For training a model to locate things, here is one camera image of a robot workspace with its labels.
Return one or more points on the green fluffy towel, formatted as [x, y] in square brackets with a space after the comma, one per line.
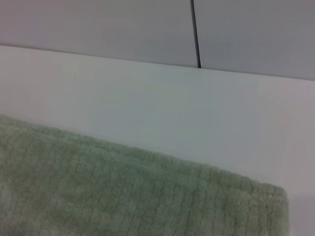
[137, 194]

